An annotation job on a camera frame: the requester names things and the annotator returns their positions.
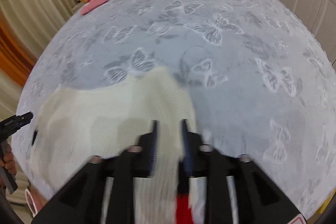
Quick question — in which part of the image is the orange curtain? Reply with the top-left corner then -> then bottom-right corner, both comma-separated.
0,13 -> 37,88

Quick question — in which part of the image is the grey butterfly bed cover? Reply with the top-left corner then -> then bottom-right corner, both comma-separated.
12,0 -> 335,217

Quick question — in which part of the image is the yellow object on floor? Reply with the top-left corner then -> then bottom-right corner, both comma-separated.
316,193 -> 335,214

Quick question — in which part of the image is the cream pleated curtain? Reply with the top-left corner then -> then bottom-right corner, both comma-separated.
1,0 -> 78,119

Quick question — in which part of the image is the person's left hand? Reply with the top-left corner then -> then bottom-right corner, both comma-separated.
0,144 -> 17,176

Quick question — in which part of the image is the white knit sweater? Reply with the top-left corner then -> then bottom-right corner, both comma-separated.
29,67 -> 197,223

